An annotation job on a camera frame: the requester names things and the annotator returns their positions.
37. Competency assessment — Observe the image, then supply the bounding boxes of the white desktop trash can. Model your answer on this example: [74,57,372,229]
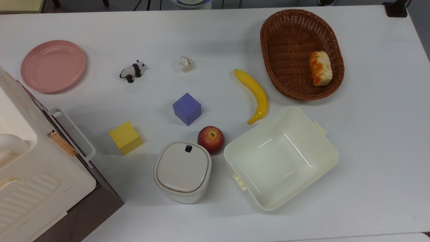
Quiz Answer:
[154,140,213,204]

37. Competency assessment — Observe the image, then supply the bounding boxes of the red apple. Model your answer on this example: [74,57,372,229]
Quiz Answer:
[197,126,225,155]

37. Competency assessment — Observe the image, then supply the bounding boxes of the purple foam cube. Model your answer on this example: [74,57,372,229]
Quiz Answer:
[172,92,202,126]

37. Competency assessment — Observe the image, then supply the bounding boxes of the yellow banana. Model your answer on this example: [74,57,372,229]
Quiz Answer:
[233,69,269,125]

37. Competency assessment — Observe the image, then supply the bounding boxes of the crumpled white paper ball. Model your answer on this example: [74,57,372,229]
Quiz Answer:
[178,56,193,72]

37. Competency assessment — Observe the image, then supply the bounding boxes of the cream plastic storage bin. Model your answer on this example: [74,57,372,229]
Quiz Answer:
[223,106,340,211]

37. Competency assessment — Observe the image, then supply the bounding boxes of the yellow foam cube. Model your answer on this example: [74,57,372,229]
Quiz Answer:
[109,121,144,156]

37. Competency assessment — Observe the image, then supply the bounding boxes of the black white panda figurine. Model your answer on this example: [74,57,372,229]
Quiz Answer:
[119,60,145,83]

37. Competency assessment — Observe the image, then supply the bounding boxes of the brown wicker basket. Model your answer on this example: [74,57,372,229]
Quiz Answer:
[260,9,345,101]

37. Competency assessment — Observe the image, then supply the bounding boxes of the toasted bread piece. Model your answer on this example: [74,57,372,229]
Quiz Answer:
[309,51,333,87]

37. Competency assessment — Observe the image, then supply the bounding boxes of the pink round plate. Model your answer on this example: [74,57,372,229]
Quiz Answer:
[20,40,86,94]

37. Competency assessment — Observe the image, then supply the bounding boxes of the white toy kitchen appliance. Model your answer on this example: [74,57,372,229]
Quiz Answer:
[0,66,97,242]

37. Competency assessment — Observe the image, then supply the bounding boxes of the black table clamp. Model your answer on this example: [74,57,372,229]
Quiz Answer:
[382,0,411,18]

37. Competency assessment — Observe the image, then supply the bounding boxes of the yellow side table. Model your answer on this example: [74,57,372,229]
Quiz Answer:
[0,0,46,14]

